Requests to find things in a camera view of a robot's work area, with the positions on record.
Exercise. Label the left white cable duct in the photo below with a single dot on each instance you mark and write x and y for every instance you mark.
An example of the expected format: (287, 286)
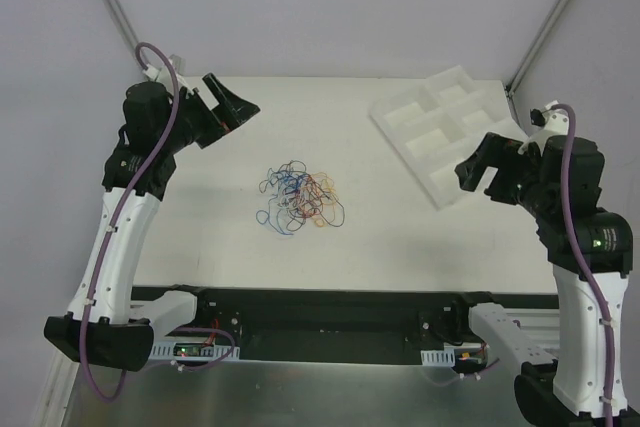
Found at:
(193, 352)

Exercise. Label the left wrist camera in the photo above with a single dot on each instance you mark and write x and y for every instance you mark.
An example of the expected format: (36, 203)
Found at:
(162, 75)

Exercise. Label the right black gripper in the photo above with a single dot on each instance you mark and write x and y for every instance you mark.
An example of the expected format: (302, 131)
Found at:
(498, 173)

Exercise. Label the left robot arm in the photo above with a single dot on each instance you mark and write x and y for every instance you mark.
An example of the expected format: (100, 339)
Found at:
(99, 326)

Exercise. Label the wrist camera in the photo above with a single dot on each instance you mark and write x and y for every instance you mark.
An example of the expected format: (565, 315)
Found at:
(551, 121)
(162, 75)

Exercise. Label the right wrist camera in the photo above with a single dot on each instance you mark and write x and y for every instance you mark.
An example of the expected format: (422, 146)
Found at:
(551, 121)

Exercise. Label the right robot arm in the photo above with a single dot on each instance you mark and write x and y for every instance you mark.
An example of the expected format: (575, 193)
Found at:
(590, 250)

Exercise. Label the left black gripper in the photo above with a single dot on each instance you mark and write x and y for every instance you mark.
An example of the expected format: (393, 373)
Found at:
(208, 117)

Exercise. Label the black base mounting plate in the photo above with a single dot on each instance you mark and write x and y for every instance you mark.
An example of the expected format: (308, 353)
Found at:
(348, 327)

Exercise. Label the right white cable duct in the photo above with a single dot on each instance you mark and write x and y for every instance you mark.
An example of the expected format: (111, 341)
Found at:
(445, 358)

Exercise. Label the white cable duct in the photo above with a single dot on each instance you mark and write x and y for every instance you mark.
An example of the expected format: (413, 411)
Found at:
(445, 358)
(193, 352)

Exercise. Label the white foam compartment tray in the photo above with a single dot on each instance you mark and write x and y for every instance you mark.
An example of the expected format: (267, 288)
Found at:
(436, 124)

